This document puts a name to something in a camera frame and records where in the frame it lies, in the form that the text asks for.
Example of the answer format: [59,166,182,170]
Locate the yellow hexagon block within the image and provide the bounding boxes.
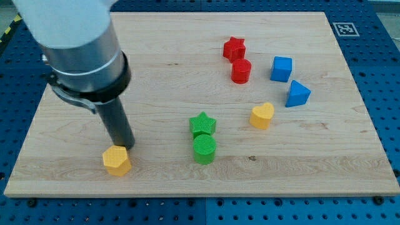
[102,145,132,177]

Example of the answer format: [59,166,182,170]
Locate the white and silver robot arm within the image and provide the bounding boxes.
[13,0,130,113]

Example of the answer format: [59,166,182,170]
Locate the green star block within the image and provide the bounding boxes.
[189,112,217,139]

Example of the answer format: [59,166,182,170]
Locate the light wooden board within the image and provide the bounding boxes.
[4,12,399,198]

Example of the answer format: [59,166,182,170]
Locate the green cylinder block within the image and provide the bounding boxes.
[193,134,216,165]

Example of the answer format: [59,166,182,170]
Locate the red cylinder block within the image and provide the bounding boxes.
[231,59,252,84]

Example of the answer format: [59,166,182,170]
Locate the yellow heart block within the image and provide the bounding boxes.
[249,102,274,130]

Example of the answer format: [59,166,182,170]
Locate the red star block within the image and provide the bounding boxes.
[222,36,246,63]

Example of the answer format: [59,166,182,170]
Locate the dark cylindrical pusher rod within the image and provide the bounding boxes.
[95,97,135,150]

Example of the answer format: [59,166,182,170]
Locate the blue cube block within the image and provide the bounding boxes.
[270,56,293,83]

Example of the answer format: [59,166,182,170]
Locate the blue triangle block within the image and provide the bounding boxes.
[285,80,311,108]

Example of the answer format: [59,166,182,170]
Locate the white fiducial marker tag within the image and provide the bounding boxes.
[332,22,359,37]

